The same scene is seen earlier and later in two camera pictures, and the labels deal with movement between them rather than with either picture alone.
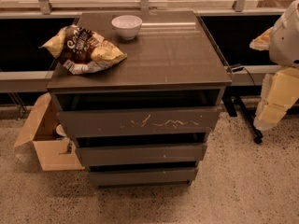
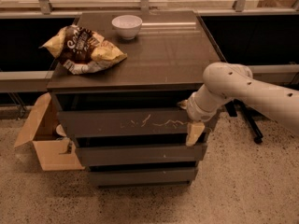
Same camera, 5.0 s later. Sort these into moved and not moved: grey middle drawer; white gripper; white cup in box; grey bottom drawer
Moved: white gripper
Not moved: grey bottom drawer; grey middle drawer; white cup in box
